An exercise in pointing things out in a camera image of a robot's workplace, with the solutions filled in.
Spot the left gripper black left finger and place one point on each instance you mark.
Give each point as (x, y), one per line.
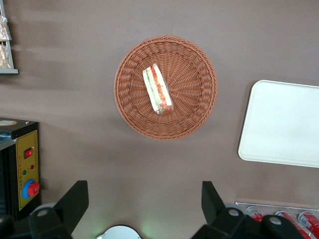
(64, 214)

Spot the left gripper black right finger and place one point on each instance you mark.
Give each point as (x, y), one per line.
(219, 219)

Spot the triangle sandwich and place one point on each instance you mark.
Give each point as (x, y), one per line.
(157, 87)

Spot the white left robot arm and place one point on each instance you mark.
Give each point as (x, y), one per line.
(119, 232)

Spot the cream plastic tray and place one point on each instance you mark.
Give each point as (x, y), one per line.
(281, 124)

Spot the round brown wicker basket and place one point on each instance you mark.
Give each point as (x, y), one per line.
(189, 74)

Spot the clear acrylic bottle rack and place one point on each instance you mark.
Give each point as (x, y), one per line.
(269, 207)

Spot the black food warmer appliance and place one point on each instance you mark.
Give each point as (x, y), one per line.
(27, 154)

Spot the clear bag of crackers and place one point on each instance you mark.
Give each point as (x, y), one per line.
(4, 28)
(4, 57)

